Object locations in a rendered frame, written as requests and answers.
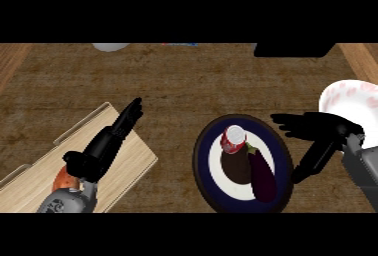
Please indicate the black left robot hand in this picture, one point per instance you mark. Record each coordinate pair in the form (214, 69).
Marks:
(103, 146)

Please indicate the red and white can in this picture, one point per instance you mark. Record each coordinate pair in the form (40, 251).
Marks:
(233, 139)

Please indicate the blue and red object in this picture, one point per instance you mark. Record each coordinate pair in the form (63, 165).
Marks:
(179, 44)

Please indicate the dark blue rimmed plate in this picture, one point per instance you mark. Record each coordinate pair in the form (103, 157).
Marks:
(281, 156)

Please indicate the pale wooden tray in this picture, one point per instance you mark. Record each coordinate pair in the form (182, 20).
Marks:
(74, 166)

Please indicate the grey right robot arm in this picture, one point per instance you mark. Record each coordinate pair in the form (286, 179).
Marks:
(362, 166)

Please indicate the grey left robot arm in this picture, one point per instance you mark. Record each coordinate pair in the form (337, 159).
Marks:
(68, 201)

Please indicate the white bowl with pink pattern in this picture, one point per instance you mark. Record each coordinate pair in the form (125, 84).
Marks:
(356, 100)

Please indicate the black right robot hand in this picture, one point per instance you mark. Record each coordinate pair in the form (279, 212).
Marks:
(314, 128)

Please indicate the orange vegetable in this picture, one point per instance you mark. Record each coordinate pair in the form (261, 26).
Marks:
(65, 179)

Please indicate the black appliance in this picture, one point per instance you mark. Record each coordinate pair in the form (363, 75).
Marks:
(292, 49)

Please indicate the purple eggplant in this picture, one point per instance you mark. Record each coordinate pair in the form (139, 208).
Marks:
(261, 176)

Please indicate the pale grey round object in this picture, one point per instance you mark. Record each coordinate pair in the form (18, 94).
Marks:
(111, 46)

